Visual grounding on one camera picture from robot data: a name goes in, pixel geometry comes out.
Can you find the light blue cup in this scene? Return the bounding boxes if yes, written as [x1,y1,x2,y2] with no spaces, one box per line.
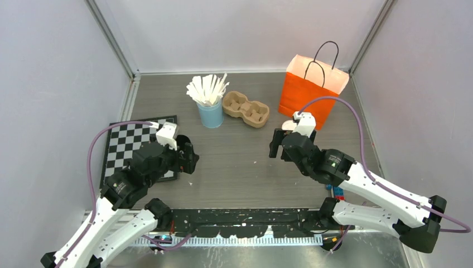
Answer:
[197,100,224,128]

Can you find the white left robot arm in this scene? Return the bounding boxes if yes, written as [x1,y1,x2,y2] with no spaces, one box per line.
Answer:
[41,135,199,267]

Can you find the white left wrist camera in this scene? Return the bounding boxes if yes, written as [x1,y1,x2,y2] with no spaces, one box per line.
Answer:
[152,122,178,151]

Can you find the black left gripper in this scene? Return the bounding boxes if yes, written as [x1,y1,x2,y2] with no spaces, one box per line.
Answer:
[147,139,199,186]

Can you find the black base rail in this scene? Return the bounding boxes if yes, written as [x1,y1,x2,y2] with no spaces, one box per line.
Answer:
[154,208,341,238]

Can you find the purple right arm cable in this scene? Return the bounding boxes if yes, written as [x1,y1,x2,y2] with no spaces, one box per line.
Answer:
[297,96,472,234]

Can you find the brown cardboard cup carrier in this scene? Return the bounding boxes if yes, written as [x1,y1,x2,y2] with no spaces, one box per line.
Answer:
[222,91,270,128]

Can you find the stack of white lids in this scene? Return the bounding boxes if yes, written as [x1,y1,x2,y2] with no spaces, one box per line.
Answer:
[281,120,297,131]

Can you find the black white chessboard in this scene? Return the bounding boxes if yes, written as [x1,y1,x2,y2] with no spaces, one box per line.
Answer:
[99,124,157,188]

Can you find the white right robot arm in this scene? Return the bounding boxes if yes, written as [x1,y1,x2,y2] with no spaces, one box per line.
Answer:
[269,128,447,253]

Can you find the white wooden stir sticks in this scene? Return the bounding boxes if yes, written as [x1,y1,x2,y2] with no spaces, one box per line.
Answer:
[186,73,229,107]

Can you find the orange paper bag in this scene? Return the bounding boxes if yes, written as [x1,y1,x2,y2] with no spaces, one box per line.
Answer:
[278,41,349,130]

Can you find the blue toy block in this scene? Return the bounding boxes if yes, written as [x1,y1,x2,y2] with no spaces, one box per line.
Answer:
[326,184,345,200]

